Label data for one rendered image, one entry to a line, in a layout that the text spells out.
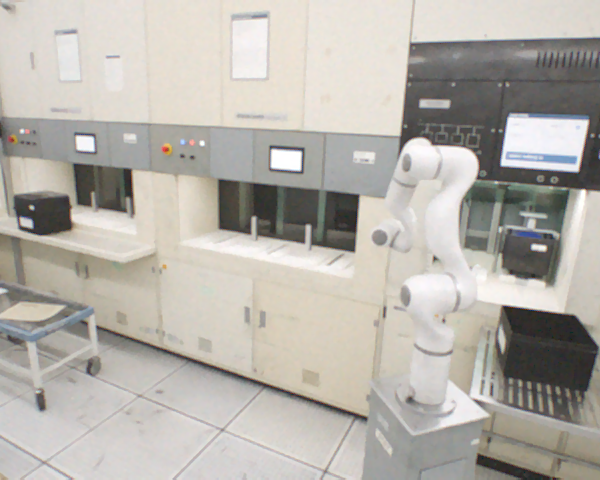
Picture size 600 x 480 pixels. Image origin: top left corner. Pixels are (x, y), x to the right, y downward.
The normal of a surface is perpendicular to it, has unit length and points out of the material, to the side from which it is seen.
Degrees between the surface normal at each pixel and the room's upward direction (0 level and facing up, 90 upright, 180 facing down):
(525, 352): 90
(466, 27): 92
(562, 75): 90
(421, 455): 90
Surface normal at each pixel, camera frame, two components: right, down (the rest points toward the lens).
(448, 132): -0.43, 0.22
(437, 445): 0.33, 0.27
